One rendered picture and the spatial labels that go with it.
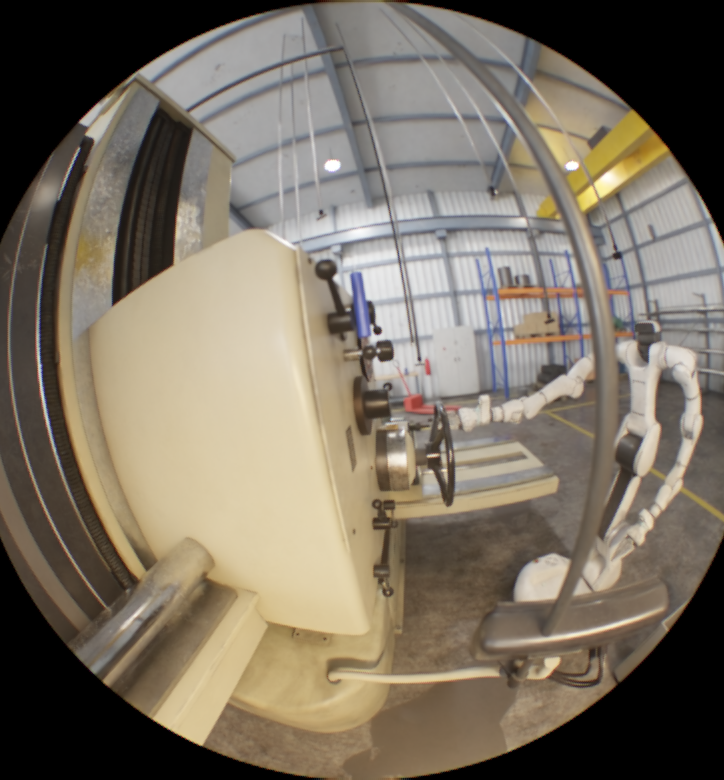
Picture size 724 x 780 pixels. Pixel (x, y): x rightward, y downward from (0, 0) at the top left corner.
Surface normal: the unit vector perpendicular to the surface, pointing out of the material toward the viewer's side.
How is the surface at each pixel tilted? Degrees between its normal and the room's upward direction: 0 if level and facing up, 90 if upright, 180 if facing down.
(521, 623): 19
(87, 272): 90
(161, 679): 0
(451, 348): 90
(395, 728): 0
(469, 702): 0
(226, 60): 169
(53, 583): 90
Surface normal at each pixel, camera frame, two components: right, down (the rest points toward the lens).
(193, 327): -0.15, 0.16
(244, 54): 0.11, 0.99
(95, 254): 0.98, -0.11
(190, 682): -0.14, -0.98
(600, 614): -0.26, -0.86
